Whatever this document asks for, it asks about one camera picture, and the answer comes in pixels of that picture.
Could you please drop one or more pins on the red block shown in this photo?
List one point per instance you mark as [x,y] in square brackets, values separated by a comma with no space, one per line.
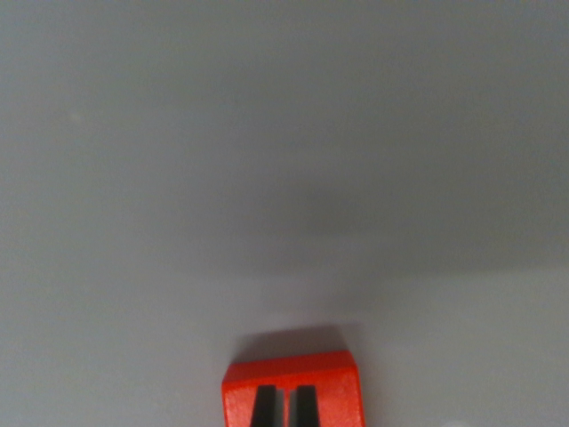
[338,391]

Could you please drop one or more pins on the white plastic bin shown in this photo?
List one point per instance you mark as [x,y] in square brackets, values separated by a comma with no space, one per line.
[266,178]

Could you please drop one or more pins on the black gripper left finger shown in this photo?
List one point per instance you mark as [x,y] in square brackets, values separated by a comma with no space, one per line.
[266,407]

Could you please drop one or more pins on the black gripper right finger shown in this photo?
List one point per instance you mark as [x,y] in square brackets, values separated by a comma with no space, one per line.
[306,407]

